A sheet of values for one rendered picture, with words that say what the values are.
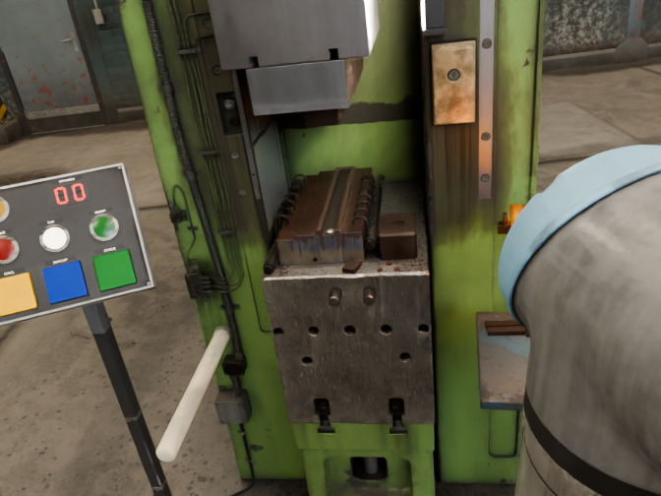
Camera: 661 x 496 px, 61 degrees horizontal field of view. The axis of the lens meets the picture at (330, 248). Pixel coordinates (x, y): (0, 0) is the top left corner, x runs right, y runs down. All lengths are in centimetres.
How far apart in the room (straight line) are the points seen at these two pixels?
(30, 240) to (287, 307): 56
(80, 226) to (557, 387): 113
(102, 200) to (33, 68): 669
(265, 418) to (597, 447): 162
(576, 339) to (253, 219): 125
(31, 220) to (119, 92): 633
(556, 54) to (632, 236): 745
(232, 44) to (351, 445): 104
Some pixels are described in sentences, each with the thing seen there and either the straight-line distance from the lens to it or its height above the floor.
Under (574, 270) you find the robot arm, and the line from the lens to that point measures 25.
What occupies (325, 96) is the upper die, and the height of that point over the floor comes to 130.
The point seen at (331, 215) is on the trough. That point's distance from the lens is 137.
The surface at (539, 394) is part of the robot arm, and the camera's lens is 29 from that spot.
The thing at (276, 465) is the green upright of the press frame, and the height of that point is 8.
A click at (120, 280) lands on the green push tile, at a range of 127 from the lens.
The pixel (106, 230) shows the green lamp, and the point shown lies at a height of 108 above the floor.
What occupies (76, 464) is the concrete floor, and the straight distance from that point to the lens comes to 241.
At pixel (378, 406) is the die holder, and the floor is 53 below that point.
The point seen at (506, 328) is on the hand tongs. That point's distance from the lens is 130.
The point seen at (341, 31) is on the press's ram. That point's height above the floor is 142.
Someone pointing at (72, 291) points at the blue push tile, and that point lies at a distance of 128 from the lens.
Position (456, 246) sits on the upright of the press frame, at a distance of 143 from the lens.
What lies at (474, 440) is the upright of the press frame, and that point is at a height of 20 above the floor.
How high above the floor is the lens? 154
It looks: 27 degrees down
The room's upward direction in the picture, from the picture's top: 7 degrees counter-clockwise
